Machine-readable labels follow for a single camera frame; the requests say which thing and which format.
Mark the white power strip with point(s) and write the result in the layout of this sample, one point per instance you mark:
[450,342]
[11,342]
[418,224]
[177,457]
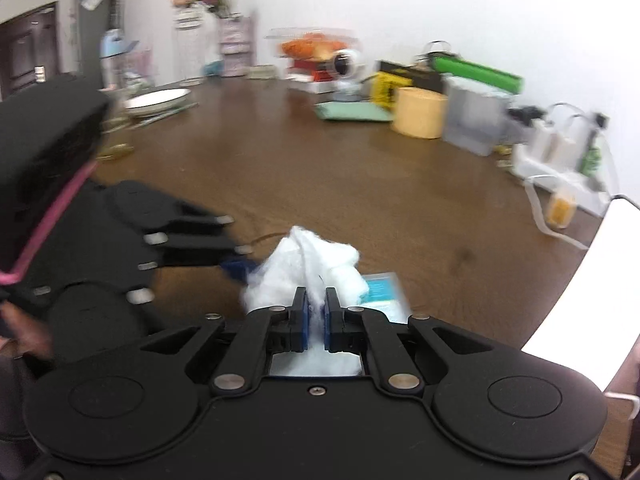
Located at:
[587,199]

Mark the green spray bottle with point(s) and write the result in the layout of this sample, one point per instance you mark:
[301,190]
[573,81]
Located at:
[590,160]

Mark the yellow black battery box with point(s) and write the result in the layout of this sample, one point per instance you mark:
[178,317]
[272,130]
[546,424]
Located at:
[391,76]

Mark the small striped eraser block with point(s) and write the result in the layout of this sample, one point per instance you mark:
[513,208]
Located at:
[262,72]

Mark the person left hand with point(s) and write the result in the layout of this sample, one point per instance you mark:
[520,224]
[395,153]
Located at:
[29,335]

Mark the yellow white plug cube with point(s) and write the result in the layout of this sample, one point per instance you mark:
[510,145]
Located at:
[561,207]

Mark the green pen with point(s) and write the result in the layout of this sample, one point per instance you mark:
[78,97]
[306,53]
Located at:
[157,118]

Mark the red white box stack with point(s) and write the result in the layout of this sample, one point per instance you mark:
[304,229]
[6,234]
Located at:
[310,76]

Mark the white cotton wad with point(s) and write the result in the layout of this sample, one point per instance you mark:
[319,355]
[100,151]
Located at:
[304,259]

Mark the clear container green lid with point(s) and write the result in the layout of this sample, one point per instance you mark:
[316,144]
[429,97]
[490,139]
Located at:
[477,99]

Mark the white astronaut figurine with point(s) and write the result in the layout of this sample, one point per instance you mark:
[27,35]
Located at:
[345,66]

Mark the clear floss pick box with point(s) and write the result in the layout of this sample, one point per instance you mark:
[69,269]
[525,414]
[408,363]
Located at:
[385,294]

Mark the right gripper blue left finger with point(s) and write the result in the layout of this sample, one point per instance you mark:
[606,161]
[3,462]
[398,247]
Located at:
[270,331]

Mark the clear box orange peels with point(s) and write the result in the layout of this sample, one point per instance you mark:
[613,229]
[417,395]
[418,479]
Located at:
[309,43]

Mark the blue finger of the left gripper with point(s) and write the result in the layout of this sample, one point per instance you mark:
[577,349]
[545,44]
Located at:
[239,269]

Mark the white plate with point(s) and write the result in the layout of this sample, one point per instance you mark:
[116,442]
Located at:
[156,102]

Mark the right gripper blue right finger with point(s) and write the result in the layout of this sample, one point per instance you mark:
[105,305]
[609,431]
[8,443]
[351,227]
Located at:
[377,342]

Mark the glass jar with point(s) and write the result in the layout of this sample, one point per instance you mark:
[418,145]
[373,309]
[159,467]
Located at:
[189,45]

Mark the green folded cloth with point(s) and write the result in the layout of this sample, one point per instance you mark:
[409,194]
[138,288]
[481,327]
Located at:
[352,112]

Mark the glass bottle yellow liquid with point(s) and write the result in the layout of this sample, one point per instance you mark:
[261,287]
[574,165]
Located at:
[116,139]

